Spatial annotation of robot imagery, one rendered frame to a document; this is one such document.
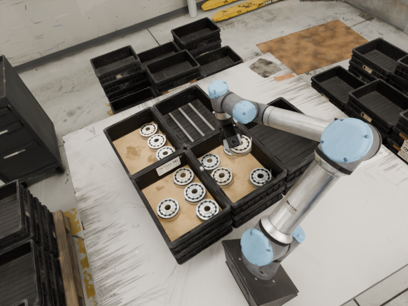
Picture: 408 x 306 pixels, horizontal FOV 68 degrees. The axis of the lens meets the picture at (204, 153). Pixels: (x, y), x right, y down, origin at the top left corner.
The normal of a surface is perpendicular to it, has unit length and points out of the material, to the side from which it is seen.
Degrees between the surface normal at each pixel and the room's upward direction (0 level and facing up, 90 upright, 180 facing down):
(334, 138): 40
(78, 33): 90
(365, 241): 0
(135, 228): 0
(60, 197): 0
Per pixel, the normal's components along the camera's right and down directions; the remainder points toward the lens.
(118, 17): 0.43, 0.66
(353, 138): -0.58, -0.12
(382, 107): -0.13, -0.63
